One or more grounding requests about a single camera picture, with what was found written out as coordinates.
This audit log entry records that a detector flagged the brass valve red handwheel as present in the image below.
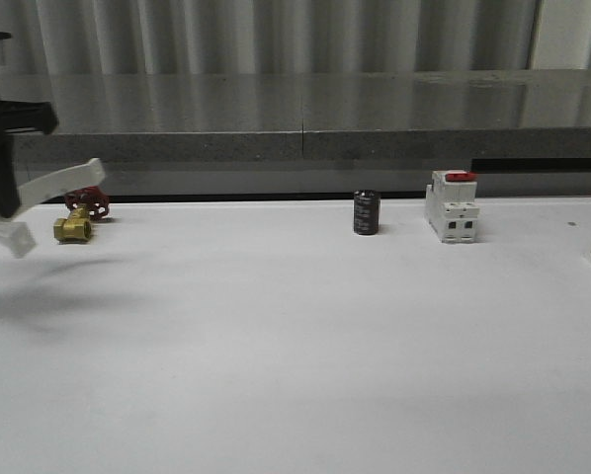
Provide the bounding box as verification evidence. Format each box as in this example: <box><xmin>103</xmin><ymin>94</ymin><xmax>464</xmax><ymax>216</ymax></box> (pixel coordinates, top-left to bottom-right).
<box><xmin>53</xmin><ymin>186</ymin><xmax>110</xmax><ymax>243</ymax></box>

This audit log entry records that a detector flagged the black cylindrical capacitor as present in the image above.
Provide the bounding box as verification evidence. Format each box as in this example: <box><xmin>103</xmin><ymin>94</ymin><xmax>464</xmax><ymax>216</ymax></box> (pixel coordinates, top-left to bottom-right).
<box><xmin>353</xmin><ymin>190</ymin><xmax>380</xmax><ymax>236</ymax></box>

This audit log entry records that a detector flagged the grey stone counter ledge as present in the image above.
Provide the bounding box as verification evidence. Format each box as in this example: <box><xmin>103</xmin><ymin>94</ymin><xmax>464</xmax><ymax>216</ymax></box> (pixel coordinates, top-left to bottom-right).
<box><xmin>0</xmin><ymin>70</ymin><xmax>591</xmax><ymax>198</ymax></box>

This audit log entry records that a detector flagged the white circuit breaker red switch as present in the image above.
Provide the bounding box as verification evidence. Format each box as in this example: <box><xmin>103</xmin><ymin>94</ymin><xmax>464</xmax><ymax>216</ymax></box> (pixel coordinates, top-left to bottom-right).
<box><xmin>425</xmin><ymin>170</ymin><xmax>479</xmax><ymax>243</ymax></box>

